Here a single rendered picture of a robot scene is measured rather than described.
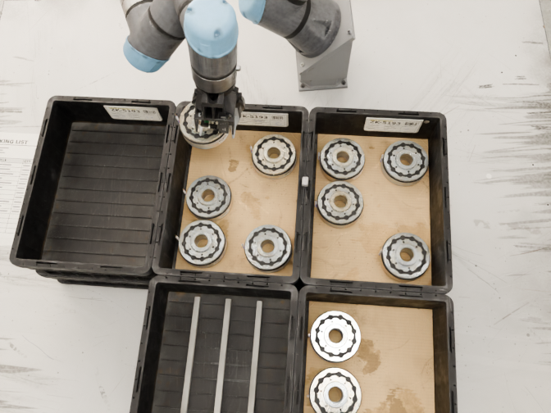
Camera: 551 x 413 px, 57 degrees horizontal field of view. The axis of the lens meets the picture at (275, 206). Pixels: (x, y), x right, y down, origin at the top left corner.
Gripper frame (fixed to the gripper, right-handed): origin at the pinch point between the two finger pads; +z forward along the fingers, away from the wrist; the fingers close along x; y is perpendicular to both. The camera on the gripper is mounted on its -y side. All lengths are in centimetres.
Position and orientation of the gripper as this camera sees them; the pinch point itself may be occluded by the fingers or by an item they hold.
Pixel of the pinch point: (220, 120)
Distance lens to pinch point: 107.3
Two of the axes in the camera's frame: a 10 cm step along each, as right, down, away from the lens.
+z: -0.7, 3.1, 9.5
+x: 10.0, 0.8, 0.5
